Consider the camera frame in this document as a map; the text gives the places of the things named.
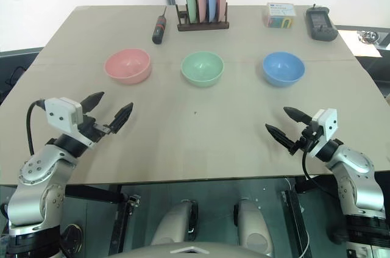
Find red plastic bowl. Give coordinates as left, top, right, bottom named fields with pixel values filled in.
left=104, top=49, right=152, bottom=85

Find tangled black cables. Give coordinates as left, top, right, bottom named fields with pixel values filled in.
left=357, top=30, right=382, bottom=46

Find grey right robot leg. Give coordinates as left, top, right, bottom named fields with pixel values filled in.
left=233, top=198, right=274, bottom=256

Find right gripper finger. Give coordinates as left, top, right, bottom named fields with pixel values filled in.
left=283, top=106, right=313, bottom=125
left=264, top=123, right=299, bottom=152

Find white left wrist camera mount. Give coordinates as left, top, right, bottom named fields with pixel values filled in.
left=44, top=97, right=83, bottom=134

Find dark side table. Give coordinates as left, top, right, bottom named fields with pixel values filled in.
left=334, top=24, right=390, bottom=98

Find dark wooden plate rack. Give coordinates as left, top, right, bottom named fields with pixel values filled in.
left=175, top=1, right=230, bottom=32

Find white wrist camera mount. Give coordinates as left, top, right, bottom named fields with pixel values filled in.
left=310, top=107, right=339, bottom=156
left=44, top=97, right=83, bottom=134

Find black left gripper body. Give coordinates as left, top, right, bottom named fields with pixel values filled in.
left=76, top=113, right=112, bottom=149

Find black remote controller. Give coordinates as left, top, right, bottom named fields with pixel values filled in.
left=305, top=4, right=339, bottom=41

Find black round disc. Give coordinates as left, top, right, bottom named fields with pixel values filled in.
left=60, top=223, right=85, bottom=253

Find grey robot torso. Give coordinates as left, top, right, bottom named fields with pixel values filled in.
left=106, top=241, right=275, bottom=258

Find black table frame bar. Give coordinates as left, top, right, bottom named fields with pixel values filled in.
left=65, top=183, right=123, bottom=204

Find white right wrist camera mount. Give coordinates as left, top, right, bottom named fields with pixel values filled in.
left=310, top=107, right=339, bottom=156

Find grey left robot leg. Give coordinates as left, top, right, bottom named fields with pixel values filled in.
left=151, top=199, right=199, bottom=247

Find colourful card box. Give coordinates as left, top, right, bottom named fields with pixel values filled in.
left=263, top=2, right=297, bottom=29

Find blue plastic bowl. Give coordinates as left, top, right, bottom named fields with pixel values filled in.
left=263, top=51, right=306, bottom=88

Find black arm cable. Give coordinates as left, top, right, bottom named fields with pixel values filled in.
left=26, top=99, right=47, bottom=156
left=301, top=126, right=339, bottom=199

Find green plastic bowl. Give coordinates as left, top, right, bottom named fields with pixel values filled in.
left=180, top=51, right=225, bottom=88

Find white paper sheet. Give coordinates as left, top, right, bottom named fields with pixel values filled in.
left=343, top=28, right=383, bottom=57

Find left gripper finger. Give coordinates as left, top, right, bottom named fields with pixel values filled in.
left=80, top=91, right=105, bottom=116
left=108, top=102, right=135, bottom=135

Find black red screwdriver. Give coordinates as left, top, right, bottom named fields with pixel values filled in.
left=151, top=5, right=168, bottom=45

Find grey robot leg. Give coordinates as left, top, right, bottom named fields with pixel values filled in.
left=233, top=198, right=274, bottom=256
left=151, top=199, right=199, bottom=247

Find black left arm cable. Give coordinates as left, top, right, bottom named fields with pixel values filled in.
left=26, top=99, right=47, bottom=156

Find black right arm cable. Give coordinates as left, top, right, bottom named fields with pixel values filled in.
left=301, top=126, right=339, bottom=199

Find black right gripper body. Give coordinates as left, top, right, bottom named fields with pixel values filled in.
left=288, top=120, right=321, bottom=156

